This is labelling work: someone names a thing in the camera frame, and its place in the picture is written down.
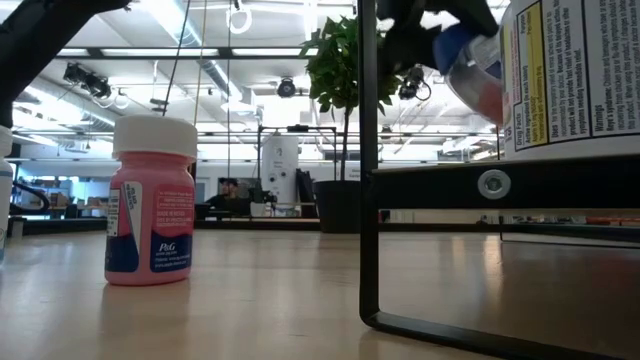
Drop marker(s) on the person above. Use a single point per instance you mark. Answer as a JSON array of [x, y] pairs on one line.
[[225, 196]]

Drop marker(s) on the white cylindrical tank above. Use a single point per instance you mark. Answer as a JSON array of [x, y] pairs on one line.
[[280, 165]]

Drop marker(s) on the clear bottle blue cap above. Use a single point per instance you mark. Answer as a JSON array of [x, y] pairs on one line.
[[475, 75]]

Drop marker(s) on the black metal shelf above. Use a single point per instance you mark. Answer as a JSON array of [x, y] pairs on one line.
[[550, 185]]

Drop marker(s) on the potted green tree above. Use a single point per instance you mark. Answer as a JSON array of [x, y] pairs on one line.
[[340, 70]]

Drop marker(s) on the white bottle yellow label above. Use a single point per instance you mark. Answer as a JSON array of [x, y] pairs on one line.
[[575, 75]]

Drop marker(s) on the pink bottle white cap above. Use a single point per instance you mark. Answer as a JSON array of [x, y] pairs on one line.
[[150, 220]]

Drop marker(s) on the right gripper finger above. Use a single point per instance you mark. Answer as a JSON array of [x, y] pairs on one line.
[[407, 47], [475, 15]]

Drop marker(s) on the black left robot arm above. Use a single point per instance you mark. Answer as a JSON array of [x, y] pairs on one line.
[[35, 40]]

